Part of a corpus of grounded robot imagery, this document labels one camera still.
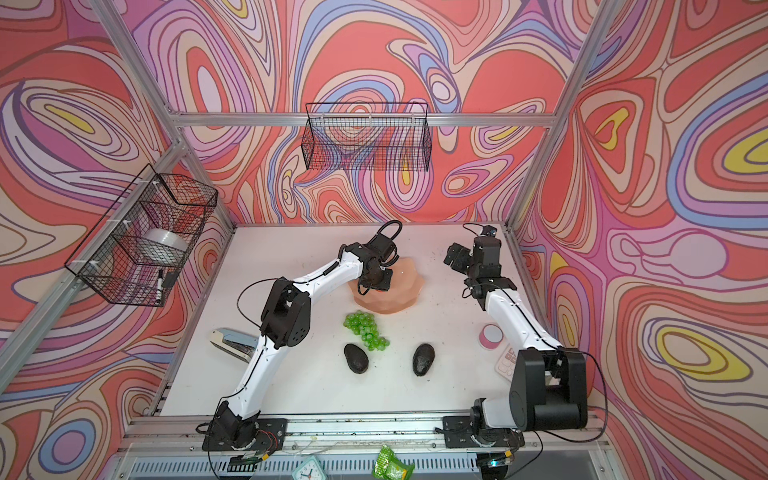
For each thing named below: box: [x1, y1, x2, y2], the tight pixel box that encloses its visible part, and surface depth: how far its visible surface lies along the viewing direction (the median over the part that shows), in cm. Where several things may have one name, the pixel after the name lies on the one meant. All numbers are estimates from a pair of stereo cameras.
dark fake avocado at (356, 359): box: [344, 343, 369, 374], surface depth 84 cm
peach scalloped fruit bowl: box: [347, 257, 425, 314], surface depth 99 cm
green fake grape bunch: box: [343, 310, 390, 351], surface depth 89 cm
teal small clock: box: [292, 455, 326, 480], surface depth 68 cm
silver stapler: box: [210, 328, 259, 363], surface depth 88 cm
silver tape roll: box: [142, 228, 189, 252], surface depth 75 cm
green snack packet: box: [372, 444, 415, 480], surface depth 70 cm
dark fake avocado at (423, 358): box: [412, 343, 436, 377], surface depth 84 cm
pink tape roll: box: [479, 323, 504, 349], surface depth 88 cm
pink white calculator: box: [495, 343, 519, 382], surface depth 85 cm
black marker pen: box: [156, 269, 164, 304], surface depth 74 cm
